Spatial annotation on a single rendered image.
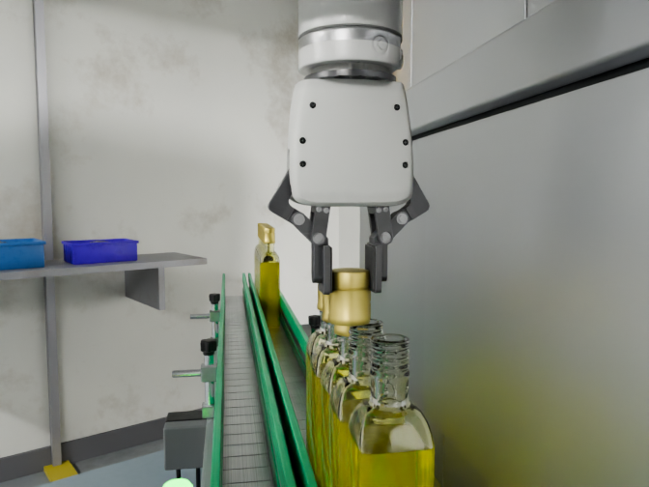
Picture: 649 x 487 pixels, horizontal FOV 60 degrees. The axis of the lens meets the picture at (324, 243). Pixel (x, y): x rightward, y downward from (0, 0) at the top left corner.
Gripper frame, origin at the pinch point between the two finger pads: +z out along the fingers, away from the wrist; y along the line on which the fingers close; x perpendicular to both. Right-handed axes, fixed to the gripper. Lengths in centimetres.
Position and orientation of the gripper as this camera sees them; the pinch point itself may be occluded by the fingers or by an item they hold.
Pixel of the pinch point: (349, 268)
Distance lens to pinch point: 47.1
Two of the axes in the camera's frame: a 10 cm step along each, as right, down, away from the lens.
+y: -9.9, 0.1, -1.6
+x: 1.6, 0.8, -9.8
